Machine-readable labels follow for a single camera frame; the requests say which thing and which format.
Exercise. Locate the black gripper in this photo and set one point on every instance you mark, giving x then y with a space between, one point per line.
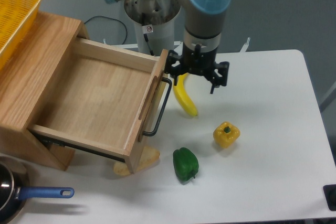
198 63

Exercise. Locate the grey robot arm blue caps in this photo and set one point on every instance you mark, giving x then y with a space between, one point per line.
203 27

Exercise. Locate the wooden drawer cabinet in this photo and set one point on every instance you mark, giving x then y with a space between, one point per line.
28 79

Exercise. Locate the yellow banana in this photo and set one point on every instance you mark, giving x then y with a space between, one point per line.
183 98

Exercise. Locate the yellow bell pepper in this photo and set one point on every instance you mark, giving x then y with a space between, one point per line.
226 134

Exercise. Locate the green bell pepper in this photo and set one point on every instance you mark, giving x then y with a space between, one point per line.
185 164

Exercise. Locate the triangular bread slice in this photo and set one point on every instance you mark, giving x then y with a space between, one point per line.
149 156

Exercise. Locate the black object at table edge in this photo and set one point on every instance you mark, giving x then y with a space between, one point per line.
329 193

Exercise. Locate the yellow plastic basket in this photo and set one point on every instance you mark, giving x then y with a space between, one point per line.
17 17

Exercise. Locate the white metal base frame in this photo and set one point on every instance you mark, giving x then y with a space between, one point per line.
178 46

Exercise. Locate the black pan blue handle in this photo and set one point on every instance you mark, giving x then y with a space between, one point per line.
16 189

